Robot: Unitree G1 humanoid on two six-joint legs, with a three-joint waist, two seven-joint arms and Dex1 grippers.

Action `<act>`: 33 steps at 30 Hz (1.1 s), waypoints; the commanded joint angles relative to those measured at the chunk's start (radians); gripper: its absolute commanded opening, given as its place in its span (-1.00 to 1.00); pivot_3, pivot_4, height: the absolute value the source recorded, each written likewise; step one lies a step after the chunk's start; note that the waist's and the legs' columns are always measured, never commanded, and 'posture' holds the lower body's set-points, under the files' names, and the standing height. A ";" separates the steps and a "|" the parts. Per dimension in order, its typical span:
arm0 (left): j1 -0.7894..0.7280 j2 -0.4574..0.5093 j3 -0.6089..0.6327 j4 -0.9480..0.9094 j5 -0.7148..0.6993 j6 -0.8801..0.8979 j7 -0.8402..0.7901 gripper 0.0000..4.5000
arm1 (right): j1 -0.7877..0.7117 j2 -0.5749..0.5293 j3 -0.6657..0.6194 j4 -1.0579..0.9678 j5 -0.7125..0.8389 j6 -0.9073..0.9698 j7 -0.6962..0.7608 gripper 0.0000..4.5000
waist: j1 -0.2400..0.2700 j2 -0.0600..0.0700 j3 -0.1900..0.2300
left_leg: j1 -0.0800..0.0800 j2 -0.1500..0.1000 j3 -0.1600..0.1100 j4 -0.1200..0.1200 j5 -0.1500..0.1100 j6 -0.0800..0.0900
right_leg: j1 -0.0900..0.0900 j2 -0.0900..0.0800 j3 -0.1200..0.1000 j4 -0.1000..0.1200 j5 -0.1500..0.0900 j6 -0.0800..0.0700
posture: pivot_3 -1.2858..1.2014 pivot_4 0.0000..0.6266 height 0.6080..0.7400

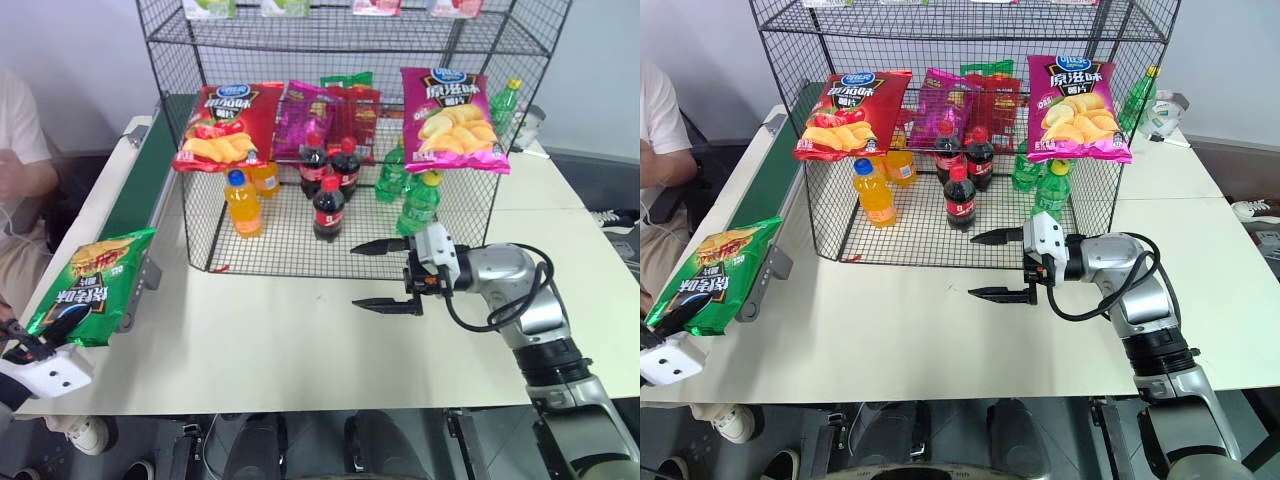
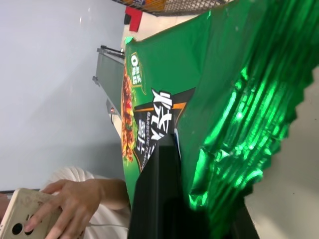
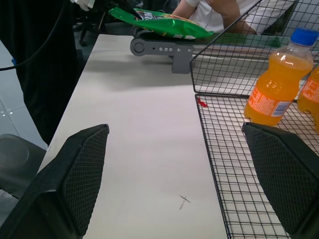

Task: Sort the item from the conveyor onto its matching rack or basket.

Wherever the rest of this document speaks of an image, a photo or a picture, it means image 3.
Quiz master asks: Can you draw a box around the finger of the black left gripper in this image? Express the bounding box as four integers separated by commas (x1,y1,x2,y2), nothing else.
119,2,142,19

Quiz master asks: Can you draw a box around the orange soda bottle blue cap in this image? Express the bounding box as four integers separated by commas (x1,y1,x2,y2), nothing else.
243,27,319,127

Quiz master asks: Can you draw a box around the grey plastic stool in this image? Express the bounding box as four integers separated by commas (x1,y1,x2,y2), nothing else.
0,133,47,200

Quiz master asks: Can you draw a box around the black fabric backdrop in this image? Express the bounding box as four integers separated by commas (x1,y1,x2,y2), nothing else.
0,0,87,145

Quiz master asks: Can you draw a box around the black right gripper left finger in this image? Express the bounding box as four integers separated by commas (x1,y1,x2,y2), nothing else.
0,123,110,239

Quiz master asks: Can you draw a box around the grey conveyor belt unit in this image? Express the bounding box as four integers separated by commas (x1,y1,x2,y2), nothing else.
130,23,319,75

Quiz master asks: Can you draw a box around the person in white shirt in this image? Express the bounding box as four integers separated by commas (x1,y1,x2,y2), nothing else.
171,0,296,35

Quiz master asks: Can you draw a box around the black office chair base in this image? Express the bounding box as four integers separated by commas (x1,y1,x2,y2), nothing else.
73,9,105,47

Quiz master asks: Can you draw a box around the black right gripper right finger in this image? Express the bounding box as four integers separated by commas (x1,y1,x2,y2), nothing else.
242,121,319,239

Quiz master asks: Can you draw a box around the black wire basket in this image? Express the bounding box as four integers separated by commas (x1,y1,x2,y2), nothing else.
189,0,319,97

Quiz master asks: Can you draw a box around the green chip bag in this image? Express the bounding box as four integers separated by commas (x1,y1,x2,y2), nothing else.
108,6,215,41

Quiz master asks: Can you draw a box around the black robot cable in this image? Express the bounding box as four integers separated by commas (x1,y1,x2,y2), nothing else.
0,0,69,71

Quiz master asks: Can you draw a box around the black flat wire rack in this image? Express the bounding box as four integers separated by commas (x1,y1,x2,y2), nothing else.
194,72,319,239

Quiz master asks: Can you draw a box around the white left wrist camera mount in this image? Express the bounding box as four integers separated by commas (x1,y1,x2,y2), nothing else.
70,0,96,12

